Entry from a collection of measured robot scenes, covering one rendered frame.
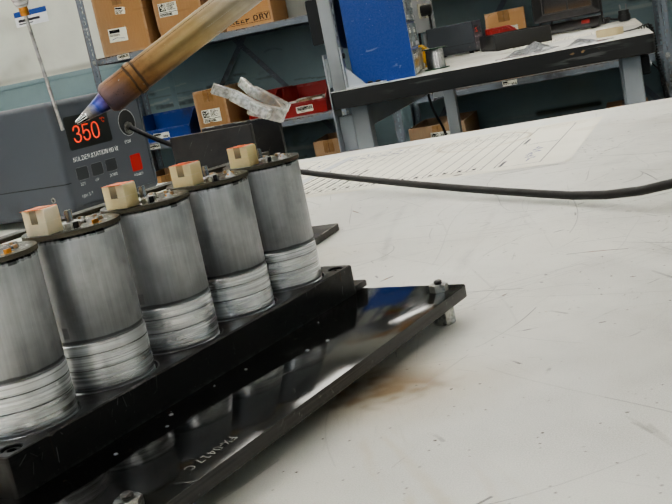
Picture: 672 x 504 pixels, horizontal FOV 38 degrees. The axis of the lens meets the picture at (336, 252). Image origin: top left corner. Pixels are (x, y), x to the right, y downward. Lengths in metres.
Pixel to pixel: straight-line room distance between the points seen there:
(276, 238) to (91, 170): 0.52
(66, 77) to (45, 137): 4.75
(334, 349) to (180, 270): 0.05
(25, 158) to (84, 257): 0.58
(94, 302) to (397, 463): 0.08
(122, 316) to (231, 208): 0.05
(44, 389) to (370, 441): 0.08
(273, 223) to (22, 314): 0.11
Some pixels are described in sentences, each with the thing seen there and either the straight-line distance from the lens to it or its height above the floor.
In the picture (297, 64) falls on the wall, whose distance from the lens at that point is 5.03.
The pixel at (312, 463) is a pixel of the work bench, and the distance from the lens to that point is 0.24.
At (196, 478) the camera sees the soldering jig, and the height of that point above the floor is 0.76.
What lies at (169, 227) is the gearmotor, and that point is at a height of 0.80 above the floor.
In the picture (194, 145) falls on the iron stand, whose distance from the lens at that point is 0.49.
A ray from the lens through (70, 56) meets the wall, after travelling 5.54.
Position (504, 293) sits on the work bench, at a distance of 0.35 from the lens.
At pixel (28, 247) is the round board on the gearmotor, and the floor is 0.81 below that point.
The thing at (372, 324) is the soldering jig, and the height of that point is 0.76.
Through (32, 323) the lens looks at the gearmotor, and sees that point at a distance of 0.24.
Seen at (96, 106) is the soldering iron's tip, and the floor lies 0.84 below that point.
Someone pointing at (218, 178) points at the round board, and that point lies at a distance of 0.29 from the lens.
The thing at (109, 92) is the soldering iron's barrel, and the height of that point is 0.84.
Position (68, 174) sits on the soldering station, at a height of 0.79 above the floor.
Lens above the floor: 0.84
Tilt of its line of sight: 11 degrees down
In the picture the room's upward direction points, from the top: 11 degrees counter-clockwise
